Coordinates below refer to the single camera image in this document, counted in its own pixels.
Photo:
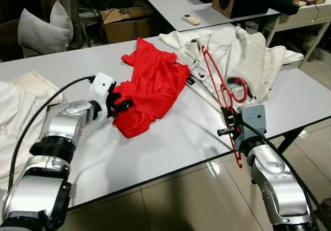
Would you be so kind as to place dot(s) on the large white table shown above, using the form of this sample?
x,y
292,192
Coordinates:
x,y
181,138

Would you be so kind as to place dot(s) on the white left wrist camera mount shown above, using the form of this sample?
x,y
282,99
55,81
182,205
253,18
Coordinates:
x,y
101,83

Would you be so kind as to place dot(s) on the black desk organiser box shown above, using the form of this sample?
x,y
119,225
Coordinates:
x,y
285,3

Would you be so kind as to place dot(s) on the open brown cardboard box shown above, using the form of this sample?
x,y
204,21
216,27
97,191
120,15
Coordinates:
x,y
129,29

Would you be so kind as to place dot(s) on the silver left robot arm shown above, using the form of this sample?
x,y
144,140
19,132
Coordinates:
x,y
67,119

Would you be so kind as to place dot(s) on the red plastic hanger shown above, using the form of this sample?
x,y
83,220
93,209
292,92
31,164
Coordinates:
x,y
246,89

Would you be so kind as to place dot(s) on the white remote control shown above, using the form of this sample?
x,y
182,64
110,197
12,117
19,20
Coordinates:
x,y
191,19

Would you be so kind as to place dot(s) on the red T-shirt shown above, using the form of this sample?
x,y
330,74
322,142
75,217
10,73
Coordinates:
x,y
155,81

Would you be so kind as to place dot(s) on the grey pillow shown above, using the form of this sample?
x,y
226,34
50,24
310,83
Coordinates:
x,y
41,34
63,16

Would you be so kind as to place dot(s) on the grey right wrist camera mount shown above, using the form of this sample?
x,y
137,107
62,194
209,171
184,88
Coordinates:
x,y
253,116

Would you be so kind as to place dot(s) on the white desk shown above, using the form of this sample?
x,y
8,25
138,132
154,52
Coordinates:
x,y
310,13
170,5

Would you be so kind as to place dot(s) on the cream jacket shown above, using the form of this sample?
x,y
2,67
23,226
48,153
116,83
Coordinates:
x,y
258,60
36,83

